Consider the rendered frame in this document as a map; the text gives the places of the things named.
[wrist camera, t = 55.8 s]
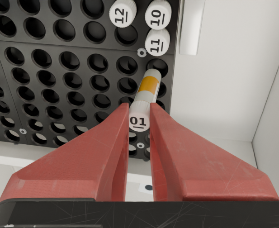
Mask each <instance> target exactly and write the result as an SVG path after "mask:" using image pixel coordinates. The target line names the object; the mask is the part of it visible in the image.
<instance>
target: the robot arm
mask: <svg viewBox="0 0 279 228"><path fill-rule="evenodd" d="M128 156H129V104H128V103H122V104H121V105H120V106H119V107H118V108H117V109H116V110H115V111H113V112H112V113H111V114H110V115H109V116H108V117H107V118H106V119H105V120H104V121H103V122H101V123H100V124H98V125H96V126H95V127H93V128H91V129H90V130H88V131H86V132H84V133H83V134H81V135H79V136H78V137H76V138H74V139H72V140H70V141H69V142H67V143H65V144H64V145H62V146H60V147H58V148H57V149H55V150H53V151H52V152H50V153H48V154H46V155H45V156H43V157H41V158H39V159H38V160H36V161H34V162H32V163H31V164H29V165H27V166H25V167H24V168H22V169H20V170H19V171H17V172H15V173H13V174H12V176H11V177H10V179H9V181H8V183H7V185H6V187H5V189H4V191H3V193H2V195H1V197H0V228H279V197H278V195H277V193H276V190H275V188H274V186H273V184H272V182H271V180H270V178H269V177H268V175H266V174H265V173H264V172H262V171H260V170H259V169H257V168H255V167H253V166H252V165H250V164H248V163H247V162H245V161H243V160H241V159H240V158H238V157H236V156H234V155H233V154H231V153H229V152H227V151H226V150H224V149H222V148H221V147H219V146H217V145H215V144H214V143H212V142H210V141H209V140H207V139H205V138H203V137H201V136H200V135H198V134H196V133H195V132H193V131H191V130H189V129H188V128H186V127H184V126H183V125H181V124H179V123H178V122H176V121H175V120H174V119H173V118H172V117H171V116H170V115H169V114H168V113H166V112H165V111H164V110H163V109H162V108H161V107H160V106H159V105H158V104H157V103H150V162H151V178H152V189H153V201H125V196H126V185H127V174H128Z"/></svg>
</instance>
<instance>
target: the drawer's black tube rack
mask: <svg viewBox="0 0 279 228"><path fill-rule="evenodd" d="M115 1H117V0H0V141H2V142H9V143H19V144H27V145H34V146H41V147H51V148H58V147H60V146H62V145H64V144H65V143H66V142H62V141H60V140H59V139H58V138H57V136H62V137H64V138H65V139H67V141H68V142H69V141H70V140H72V139H74V138H76V137H78V136H79V135H81V134H83V133H84V132H83V131H80V130H79V129H78V128H77V126H80V127H87V128H88V130H90V129H91V128H93V127H95V126H96V125H98V124H100V123H101V122H103V121H104V120H105V119H106V118H107V117H108V116H109V115H110V114H111V113H112V112H113V111H115V110H116V109H117V108H118V107H119V106H120V105H121V104H122V103H128V104H129V108H130V106H131V104H132V102H133V101H134V99H135V96H136V94H137V91H138V88H139V86H140V83H141V81H142V57H145V56H146V55H147V54H150V53H148V52H147V51H146V50H145V49H144V48H142V2H143V0H133V1H134V2H135V4H136V7H137V13H136V16H135V18H134V20H133V21H132V23H131V24H130V25H129V26H127V27H125V28H124V27H123V28H121V27H118V26H116V25H114V24H113V23H112V21H111V20H110V16H109V11H110V8H111V6H112V5H113V4H114V3H115ZM5 118H10V119H12V120H13V121H14V123H10V122H8V121H7V120H6V119H5ZM36 122H40V123H41V124H42V125H43V126H42V127H39V126H37V125H35V123H36ZM54 124H63V125H64V126H65V129H60V128H58V127H56V126H55V125H54ZM9 130H12V131H14V132H16V133H17V134H18V135H19V137H17V136H14V135H13V134H11V133H10V131H9ZM129 132H132V133H135V134H136V136H135V137H129V144H130V145H133V146H134V147H135V148H136V150H133V151H130V150H129V156H128V157H129V158H136V159H141V148H144V144H143V143H141V132H138V131H134V130H132V129H131V128H129ZM36 133H38V134H41V135H43V136H44V137H45V138H46V140H42V139H40V138H38V137H37V135H36Z"/></svg>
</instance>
